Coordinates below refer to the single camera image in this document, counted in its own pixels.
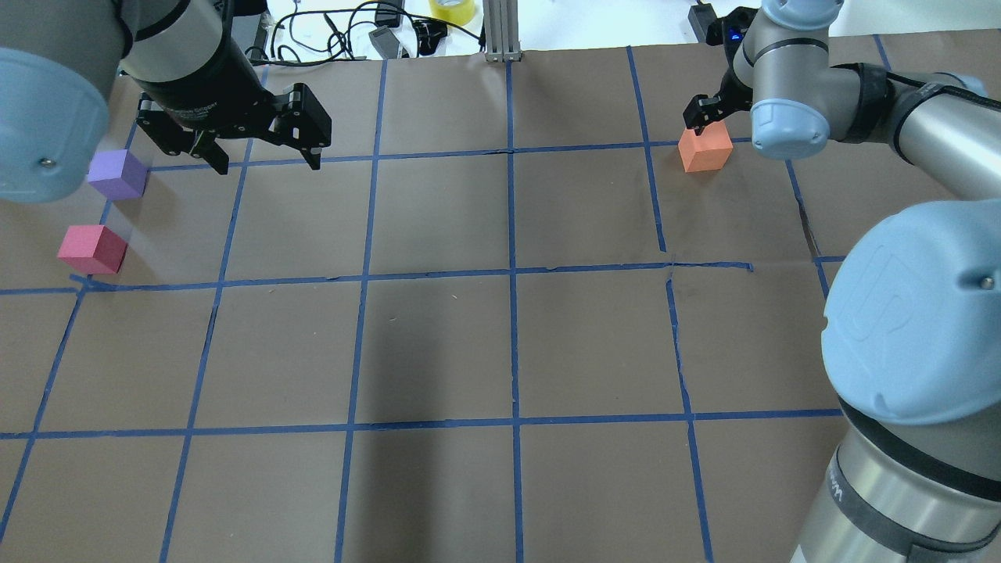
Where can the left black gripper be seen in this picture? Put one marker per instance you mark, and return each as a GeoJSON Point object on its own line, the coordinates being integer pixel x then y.
{"type": "Point", "coordinates": [205, 92]}

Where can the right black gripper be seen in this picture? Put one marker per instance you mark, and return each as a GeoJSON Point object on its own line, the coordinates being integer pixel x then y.
{"type": "Point", "coordinates": [705, 109]}

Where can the orange foam block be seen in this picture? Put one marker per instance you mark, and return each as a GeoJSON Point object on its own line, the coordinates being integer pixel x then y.
{"type": "Point", "coordinates": [708, 151]}

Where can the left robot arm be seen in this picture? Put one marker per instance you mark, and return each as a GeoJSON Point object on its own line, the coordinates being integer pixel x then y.
{"type": "Point", "coordinates": [59, 60]}

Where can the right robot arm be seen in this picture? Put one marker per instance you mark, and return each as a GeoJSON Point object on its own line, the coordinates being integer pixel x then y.
{"type": "Point", "coordinates": [911, 343]}

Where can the black power brick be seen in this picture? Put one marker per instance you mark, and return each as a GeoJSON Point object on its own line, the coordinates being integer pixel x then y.
{"type": "Point", "coordinates": [705, 24]}

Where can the purple foam block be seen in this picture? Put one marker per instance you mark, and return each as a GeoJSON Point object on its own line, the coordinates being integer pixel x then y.
{"type": "Point", "coordinates": [118, 175]}

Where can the grey power adapter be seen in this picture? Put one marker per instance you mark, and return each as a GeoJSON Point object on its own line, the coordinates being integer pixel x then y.
{"type": "Point", "coordinates": [387, 45]}

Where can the pink foam block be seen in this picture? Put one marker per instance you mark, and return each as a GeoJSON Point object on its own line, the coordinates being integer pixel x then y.
{"type": "Point", "coordinates": [92, 249]}

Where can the yellow tape roll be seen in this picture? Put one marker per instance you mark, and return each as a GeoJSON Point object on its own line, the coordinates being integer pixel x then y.
{"type": "Point", "coordinates": [456, 12]}

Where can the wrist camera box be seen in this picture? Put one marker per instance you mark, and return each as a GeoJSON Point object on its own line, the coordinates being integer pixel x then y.
{"type": "Point", "coordinates": [730, 28]}

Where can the aluminium frame post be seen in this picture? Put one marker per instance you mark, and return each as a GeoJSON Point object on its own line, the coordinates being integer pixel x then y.
{"type": "Point", "coordinates": [500, 30]}

